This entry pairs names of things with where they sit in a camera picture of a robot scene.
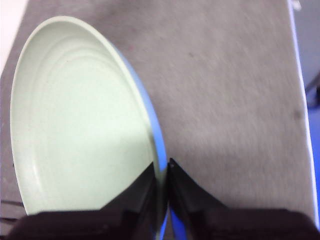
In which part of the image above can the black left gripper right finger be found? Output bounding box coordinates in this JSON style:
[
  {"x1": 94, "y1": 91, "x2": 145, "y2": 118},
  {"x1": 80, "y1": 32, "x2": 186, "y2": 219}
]
[{"x1": 166, "y1": 157, "x2": 320, "y2": 240}]

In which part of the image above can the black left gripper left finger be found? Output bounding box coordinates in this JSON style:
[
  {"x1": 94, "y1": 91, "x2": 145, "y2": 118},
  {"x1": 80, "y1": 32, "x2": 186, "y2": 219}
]
[{"x1": 7, "y1": 161, "x2": 161, "y2": 240}]

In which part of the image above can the green round plate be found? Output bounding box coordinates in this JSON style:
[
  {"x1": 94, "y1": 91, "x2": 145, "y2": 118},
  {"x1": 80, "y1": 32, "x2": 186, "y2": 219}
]
[{"x1": 9, "y1": 16, "x2": 168, "y2": 240}]

